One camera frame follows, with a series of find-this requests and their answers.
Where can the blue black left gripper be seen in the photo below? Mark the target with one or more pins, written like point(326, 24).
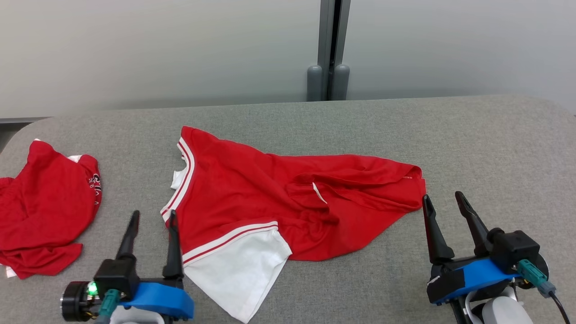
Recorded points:
point(157, 299)

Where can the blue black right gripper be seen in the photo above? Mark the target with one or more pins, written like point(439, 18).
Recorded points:
point(472, 276)

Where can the red jersey shirt white sleeves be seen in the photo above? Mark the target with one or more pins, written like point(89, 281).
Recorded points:
point(234, 189)

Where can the red jersey pile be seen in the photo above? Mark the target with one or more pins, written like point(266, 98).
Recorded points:
point(45, 202)

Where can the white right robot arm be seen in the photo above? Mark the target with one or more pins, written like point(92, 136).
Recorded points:
point(504, 310)

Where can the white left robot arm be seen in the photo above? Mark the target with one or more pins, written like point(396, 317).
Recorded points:
point(135, 318)

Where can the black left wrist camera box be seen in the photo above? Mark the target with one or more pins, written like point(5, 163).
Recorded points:
point(117, 276)

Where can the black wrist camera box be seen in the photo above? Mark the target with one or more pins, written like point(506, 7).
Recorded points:
point(517, 249)
point(117, 276)

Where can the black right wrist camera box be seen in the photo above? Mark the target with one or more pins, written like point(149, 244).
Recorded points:
point(517, 249)

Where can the grey partition bottom rail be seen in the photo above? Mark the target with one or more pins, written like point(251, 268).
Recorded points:
point(22, 120)

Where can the grey double partition post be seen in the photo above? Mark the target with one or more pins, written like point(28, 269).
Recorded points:
point(325, 36)

